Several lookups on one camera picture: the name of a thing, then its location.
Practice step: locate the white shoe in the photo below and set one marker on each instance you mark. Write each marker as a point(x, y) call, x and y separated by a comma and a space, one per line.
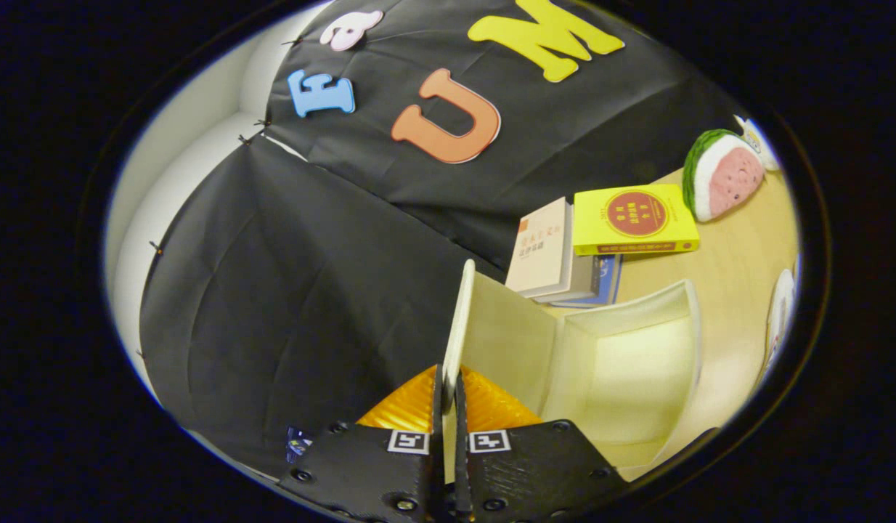
point(778, 319)

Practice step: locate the black backdrop cloth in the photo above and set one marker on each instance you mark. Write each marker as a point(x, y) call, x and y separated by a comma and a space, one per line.
point(274, 290)

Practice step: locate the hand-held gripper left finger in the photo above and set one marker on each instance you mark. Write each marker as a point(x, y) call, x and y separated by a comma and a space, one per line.
point(368, 476)

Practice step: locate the cream storage box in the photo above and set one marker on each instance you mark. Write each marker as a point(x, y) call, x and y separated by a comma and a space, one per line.
point(622, 370)

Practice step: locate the blue book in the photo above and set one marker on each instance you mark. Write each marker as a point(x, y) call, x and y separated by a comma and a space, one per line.
point(609, 280)

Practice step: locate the beige book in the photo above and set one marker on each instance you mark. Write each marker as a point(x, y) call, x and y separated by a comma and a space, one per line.
point(542, 250)

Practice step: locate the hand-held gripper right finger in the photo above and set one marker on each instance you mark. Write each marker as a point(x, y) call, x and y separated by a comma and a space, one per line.
point(535, 476)

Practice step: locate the white plush toy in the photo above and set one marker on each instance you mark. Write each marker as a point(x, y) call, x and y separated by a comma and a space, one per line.
point(759, 142)

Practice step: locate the watermelon plush toy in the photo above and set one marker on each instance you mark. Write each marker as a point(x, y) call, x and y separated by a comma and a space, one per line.
point(724, 178)

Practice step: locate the yellow book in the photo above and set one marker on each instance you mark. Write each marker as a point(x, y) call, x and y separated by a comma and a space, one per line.
point(637, 218)

